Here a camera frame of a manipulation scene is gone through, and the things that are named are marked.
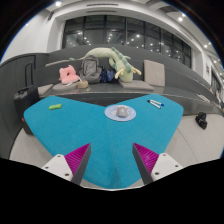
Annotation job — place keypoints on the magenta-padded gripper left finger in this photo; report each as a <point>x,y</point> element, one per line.
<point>77,159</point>

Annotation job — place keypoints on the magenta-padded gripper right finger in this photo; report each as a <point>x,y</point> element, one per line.
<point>146,159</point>

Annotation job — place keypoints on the grey and white computer mouse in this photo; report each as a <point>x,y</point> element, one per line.
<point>122,111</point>

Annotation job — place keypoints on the round light blue mouse pad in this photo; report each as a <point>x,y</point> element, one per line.
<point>110,113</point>

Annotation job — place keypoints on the small green eraser block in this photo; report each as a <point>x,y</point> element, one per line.
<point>55,106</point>

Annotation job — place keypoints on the white marker with blue cap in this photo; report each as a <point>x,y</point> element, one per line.
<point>157,103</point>

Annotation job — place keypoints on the black bag on floor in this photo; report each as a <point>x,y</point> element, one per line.
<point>201,120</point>

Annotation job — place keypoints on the flat grey seat cushion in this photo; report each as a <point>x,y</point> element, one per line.
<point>65,87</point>
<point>45,89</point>
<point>136,85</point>

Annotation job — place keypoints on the tan woven hat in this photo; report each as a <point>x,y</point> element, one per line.
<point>83,84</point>

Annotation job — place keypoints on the black suitcase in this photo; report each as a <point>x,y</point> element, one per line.
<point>26,101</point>

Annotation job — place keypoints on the pink plush pillow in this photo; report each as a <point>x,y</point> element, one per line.
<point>68,75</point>

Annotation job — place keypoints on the upright grey square cushion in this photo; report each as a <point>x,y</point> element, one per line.
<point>154,73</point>

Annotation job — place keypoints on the dark blue patterned bag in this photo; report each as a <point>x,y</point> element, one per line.
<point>107,76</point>

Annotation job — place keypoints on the grey backpack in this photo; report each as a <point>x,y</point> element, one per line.
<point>90,68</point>

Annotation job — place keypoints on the green dragon plush toy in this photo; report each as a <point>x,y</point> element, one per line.
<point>121,65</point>

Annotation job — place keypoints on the recessed ceiling lights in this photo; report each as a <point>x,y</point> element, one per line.
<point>58,3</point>

